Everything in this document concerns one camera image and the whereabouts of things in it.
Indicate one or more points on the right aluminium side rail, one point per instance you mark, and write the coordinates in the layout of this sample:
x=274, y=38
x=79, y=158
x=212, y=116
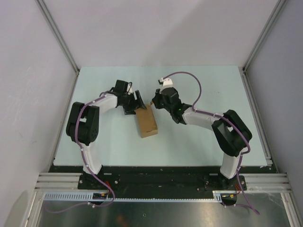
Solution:
x=257, y=118

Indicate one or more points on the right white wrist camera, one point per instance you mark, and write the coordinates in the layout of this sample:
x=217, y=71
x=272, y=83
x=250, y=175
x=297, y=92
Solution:
x=165, y=83

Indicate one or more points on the left aluminium frame post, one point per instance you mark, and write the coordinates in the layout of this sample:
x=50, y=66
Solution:
x=57, y=34

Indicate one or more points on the aluminium front cross rail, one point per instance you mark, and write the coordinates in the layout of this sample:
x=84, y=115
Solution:
x=256, y=183

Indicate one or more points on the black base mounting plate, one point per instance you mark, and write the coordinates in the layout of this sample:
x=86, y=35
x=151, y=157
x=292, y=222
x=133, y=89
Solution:
x=142, y=182

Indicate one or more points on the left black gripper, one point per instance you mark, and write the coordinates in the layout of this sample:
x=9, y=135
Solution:
x=136, y=104

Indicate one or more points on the brown cardboard express box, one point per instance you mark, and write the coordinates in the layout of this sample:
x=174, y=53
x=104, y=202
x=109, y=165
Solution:
x=146, y=120

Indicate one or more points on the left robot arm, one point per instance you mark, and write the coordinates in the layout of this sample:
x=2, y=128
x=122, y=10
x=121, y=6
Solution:
x=83, y=122

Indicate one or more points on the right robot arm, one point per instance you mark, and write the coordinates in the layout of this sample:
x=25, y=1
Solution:
x=231, y=132

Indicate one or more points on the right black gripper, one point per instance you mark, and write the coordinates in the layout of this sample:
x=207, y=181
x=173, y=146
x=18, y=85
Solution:
x=156, y=99

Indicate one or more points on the right aluminium frame post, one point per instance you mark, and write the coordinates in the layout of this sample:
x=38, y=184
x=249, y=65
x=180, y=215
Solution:
x=269, y=25

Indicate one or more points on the aluminium frame post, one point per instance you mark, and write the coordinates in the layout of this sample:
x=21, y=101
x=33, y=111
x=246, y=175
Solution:
x=269, y=25
x=57, y=34

